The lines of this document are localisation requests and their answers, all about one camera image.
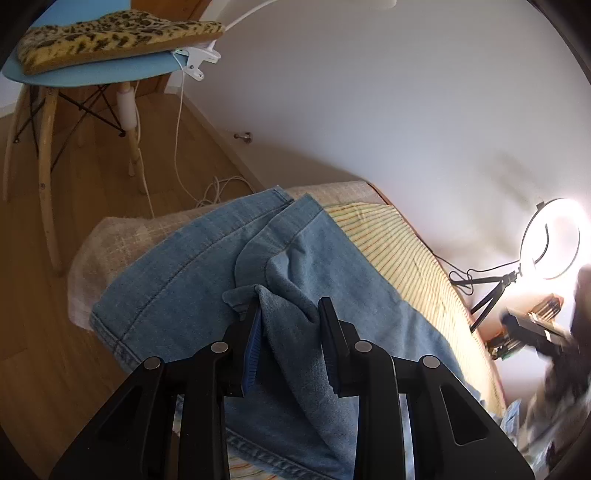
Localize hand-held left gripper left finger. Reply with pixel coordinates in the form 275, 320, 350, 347
48, 294, 264, 480

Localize white cable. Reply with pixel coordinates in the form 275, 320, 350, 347
173, 69, 254, 209

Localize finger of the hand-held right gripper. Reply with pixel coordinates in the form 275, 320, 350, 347
501, 309, 572, 358

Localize blue chair with wooden legs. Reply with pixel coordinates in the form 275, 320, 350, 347
2, 0, 227, 278

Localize white clip lamp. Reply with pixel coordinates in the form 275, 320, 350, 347
173, 0, 398, 83

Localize blue denim pants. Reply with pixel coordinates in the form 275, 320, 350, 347
90, 186, 483, 480

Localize leopard print cushion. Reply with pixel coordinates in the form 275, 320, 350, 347
17, 11, 227, 75

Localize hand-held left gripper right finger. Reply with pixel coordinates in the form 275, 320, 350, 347
318, 298, 536, 480

